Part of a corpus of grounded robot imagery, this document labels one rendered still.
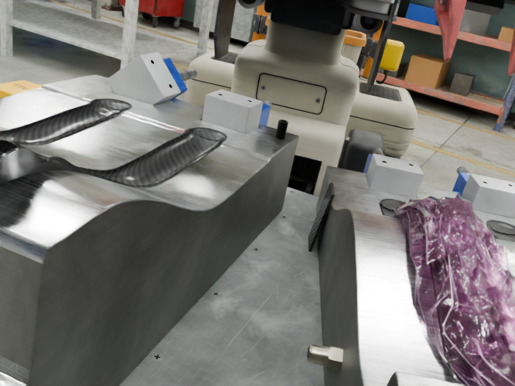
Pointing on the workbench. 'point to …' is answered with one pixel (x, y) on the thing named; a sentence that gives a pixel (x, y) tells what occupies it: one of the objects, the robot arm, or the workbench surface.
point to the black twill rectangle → (320, 217)
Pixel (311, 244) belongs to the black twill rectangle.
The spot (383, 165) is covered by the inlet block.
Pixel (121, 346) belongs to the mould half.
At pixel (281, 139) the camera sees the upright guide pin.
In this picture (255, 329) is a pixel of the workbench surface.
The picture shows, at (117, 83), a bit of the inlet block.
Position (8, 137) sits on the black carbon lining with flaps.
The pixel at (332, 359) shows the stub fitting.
